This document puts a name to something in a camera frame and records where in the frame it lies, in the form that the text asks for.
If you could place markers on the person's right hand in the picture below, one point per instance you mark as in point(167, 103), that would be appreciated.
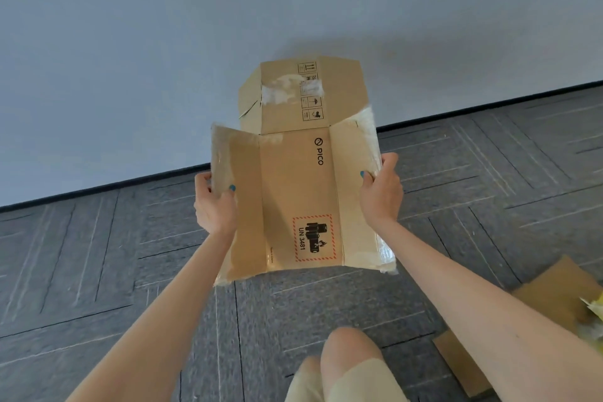
point(381, 194)

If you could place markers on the person's left hand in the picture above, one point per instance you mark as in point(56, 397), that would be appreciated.
point(214, 211)

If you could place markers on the brown cardboard box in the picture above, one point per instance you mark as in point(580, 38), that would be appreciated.
point(292, 171)
point(551, 293)

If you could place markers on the person's right forearm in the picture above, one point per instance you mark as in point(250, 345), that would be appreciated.
point(494, 317)

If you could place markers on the person's left forearm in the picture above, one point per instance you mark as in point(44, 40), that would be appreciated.
point(151, 321)

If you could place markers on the yellow plastic bag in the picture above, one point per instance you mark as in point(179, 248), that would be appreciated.
point(596, 305)

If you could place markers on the white paper sheet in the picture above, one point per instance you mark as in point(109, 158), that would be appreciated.
point(591, 328)

